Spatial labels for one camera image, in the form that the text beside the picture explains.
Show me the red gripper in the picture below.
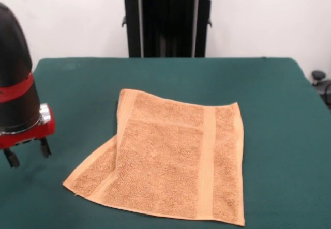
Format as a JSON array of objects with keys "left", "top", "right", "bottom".
[{"left": 0, "top": 102, "right": 56, "bottom": 169}]

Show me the orange terry towel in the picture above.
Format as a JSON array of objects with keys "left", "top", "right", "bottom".
[{"left": 62, "top": 88, "right": 246, "bottom": 227}]

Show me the dark green table cloth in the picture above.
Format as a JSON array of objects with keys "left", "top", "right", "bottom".
[{"left": 0, "top": 57, "right": 331, "bottom": 229}]

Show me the black round knob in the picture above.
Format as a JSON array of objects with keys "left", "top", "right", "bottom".
[{"left": 311, "top": 70, "right": 327, "bottom": 85}]

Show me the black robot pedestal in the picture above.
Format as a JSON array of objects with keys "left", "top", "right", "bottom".
[{"left": 113, "top": 0, "right": 223, "bottom": 58}]

